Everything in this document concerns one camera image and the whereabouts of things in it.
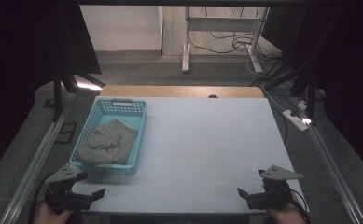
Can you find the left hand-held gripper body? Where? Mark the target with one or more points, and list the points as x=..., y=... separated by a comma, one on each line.
x=67, y=199

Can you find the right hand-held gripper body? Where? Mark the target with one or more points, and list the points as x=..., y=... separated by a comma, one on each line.
x=272, y=197

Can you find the grey garment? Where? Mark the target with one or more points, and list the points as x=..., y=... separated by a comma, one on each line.
x=107, y=146

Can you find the light blue plastic basket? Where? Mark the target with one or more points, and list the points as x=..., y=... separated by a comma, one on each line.
x=138, y=133

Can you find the person's right hand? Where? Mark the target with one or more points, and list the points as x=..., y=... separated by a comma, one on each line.
x=289, y=216

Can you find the person's left hand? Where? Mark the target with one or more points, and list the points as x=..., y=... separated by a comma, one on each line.
x=48, y=217

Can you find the black floor socket plate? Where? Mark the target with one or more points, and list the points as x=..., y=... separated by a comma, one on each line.
x=66, y=132

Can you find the white power strip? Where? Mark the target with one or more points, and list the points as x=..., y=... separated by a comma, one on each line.
x=295, y=121

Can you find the black metal stand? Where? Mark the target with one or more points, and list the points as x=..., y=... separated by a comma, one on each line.
x=57, y=99
x=309, y=90

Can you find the dark curtain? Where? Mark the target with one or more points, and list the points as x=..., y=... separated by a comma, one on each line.
x=20, y=62
x=353, y=77

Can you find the aluminium rail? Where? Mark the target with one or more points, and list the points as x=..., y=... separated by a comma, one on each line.
x=331, y=168
x=36, y=161

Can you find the white metal desk frame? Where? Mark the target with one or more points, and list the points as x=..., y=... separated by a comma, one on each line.
x=222, y=24

